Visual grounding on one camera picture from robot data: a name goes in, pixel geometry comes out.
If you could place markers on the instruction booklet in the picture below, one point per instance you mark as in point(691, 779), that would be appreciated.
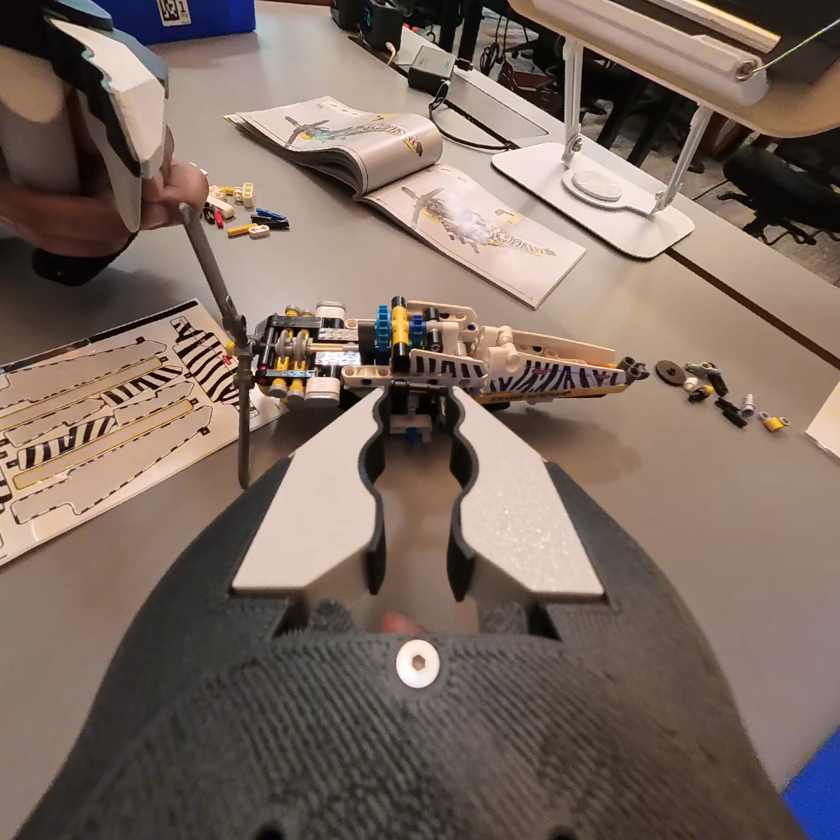
point(472, 249)

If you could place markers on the zebra sticker sheet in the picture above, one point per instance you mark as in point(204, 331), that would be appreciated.
point(98, 420)

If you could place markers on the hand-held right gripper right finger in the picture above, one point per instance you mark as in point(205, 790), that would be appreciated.
point(525, 525)

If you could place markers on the black office chair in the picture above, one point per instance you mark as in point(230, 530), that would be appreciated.
point(774, 190)

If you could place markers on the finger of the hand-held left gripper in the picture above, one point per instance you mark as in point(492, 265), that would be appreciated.
point(121, 184)
point(141, 105)

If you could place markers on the white printed paper sheet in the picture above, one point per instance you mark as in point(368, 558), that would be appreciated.
point(828, 426)

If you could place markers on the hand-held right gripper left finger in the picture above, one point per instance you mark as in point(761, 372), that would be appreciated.
point(308, 525)

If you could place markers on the grey lego rotor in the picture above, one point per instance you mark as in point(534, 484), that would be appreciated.
point(208, 262)

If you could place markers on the scattered small lego pieces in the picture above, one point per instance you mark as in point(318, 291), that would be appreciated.
point(669, 372)
point(223, 207)

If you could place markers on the white laptop stand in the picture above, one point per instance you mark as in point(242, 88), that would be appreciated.
point(590, 210)

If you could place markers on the black electronic box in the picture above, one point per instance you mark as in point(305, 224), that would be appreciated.
point(374, 23)

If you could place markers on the grey power adapter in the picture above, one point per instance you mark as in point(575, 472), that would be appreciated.
point(430, 65)

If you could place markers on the person's left hand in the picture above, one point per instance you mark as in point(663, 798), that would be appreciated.
point(177, 190)

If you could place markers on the lego helicopter model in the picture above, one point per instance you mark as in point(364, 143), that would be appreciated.
point(459, 367)

